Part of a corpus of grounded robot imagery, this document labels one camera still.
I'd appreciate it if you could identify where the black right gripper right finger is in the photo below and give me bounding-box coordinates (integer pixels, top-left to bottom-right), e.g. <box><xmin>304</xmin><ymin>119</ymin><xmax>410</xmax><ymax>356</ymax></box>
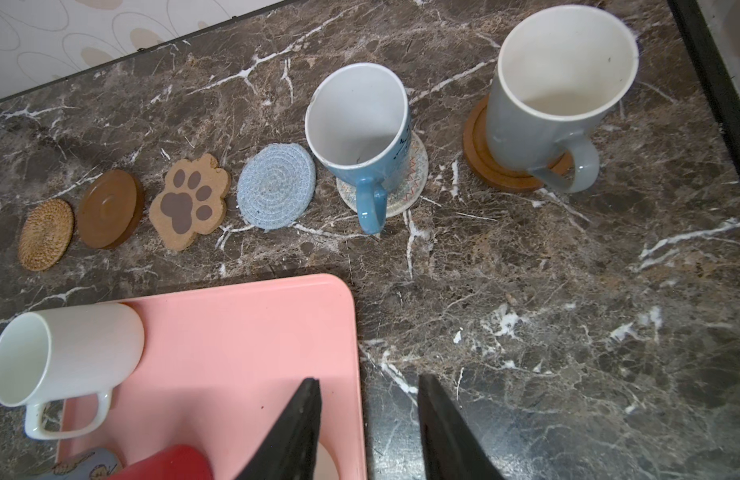
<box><xmin>417</xmin><ymin>374</ymin><xmax>504</xmax><ymax>480</ymax></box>

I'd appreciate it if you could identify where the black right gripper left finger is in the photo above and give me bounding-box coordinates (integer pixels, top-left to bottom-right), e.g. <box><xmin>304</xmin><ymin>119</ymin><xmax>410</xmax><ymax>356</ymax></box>
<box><xmin>236</xmin><ymin>378</ymin><xmax>322</xmax><ymax>480</ymax></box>

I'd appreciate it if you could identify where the multicolour woven round coaster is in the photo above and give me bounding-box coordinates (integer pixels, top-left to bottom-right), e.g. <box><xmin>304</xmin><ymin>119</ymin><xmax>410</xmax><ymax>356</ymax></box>
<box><xmin>334</xmin><ymin>133</ymin><xmax>429</xmax><ymax>219</ymax></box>

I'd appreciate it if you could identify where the cork paw print coaster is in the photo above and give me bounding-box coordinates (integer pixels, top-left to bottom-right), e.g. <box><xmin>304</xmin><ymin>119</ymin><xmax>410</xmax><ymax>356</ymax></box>
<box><xmin>149</xmin><ymin>153</ymin><xmax>231</xmax><ymax>251</ymax></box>

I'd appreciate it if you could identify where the light blue woven coaster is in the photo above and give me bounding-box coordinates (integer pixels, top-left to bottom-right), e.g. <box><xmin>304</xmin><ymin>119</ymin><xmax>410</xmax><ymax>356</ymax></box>
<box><xmin>237</xmin><ymin>143</ymin><xmax>316</xmax><ymax>230</ymax></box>

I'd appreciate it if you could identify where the dark brown wooden coaster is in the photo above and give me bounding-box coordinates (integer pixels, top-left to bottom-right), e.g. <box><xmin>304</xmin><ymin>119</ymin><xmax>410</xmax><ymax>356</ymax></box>
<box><xmin>77</xmin><ymin>169</ymin><xmax>145</xmax><ymax>249</ymax></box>

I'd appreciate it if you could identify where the brown wooden round coaster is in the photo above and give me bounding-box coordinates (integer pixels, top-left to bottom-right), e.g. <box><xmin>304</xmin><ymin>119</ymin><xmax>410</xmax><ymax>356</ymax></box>
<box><xmin>463</xmin><ymin>94</ymin><xmax>574</xmax><ymax>193</ymax></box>

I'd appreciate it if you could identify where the blue floral mug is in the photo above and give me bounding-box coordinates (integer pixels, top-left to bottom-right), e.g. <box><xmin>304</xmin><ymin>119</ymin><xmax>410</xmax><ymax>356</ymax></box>
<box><xmin>305</xmin><ymin>63</ymin><xmax>412</xmax><ymax>234</ymax></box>

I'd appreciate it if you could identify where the grey mug white inside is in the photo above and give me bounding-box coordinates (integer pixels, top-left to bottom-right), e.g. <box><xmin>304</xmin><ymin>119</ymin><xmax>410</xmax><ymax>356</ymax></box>
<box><xmin>486</xmin><ymin>4</ymin><xmax>639</xmax><ymax>193</ymax></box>

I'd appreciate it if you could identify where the white mug red inside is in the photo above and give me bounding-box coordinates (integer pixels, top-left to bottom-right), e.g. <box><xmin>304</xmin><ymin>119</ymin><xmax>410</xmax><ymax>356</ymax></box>
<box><xmin>313</xmin><ymin>443</ymin><xmax>340</xmax><ymax>480</ymax></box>

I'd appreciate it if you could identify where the pink rectangular tray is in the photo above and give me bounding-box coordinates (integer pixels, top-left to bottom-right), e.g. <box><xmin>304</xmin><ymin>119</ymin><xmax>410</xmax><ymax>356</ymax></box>
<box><xmin>57</xmin><ymin>274</ymin><xmax>367</xmax><ymax>479</ymax></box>

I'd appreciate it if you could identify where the red mug black handle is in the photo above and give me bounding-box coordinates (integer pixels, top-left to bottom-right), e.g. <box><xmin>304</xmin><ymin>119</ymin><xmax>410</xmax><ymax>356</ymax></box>
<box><xmin>110</xmin><ymin>445</ymin><xmax>214</xmax><ymax>480</ymax></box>

